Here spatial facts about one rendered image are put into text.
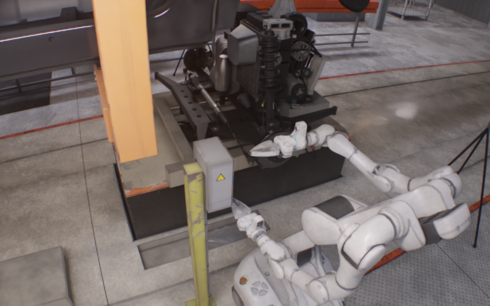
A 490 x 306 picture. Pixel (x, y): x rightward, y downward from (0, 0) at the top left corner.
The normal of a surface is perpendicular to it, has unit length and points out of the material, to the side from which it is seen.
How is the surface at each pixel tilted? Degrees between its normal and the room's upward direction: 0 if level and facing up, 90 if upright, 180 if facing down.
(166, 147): 0
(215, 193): 90
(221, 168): 90
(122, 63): 90
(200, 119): 0
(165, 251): 0
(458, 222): 34
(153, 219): 90
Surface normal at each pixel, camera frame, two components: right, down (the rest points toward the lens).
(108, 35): 0.45, 0.58
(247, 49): 0.10, 0.62
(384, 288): 0.08, -0.79
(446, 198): 0.36, -0.34
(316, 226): -0.87, 0.20
